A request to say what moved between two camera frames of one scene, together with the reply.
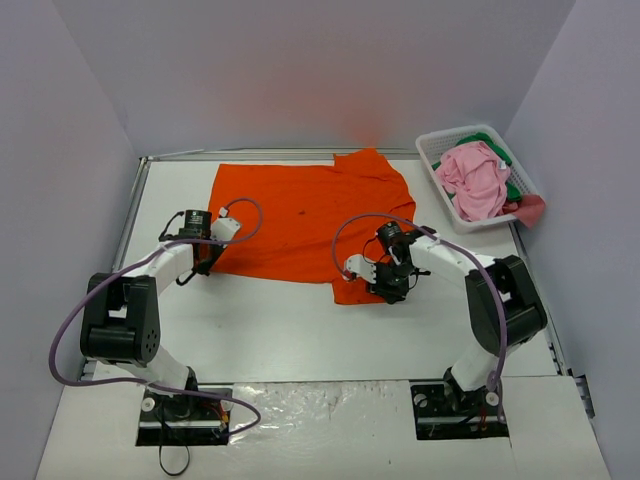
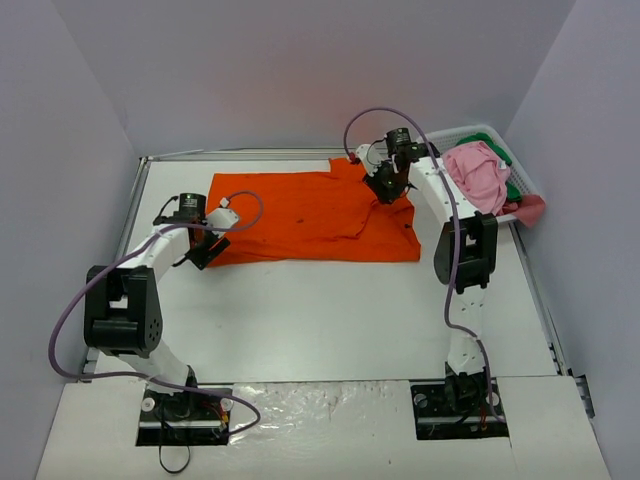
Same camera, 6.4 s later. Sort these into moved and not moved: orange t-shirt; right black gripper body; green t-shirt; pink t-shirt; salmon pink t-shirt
Moved: right black gripper body; orange t-shirt
Not moved: green t-shirt; salmon pink t-shirt; pink t-shirt
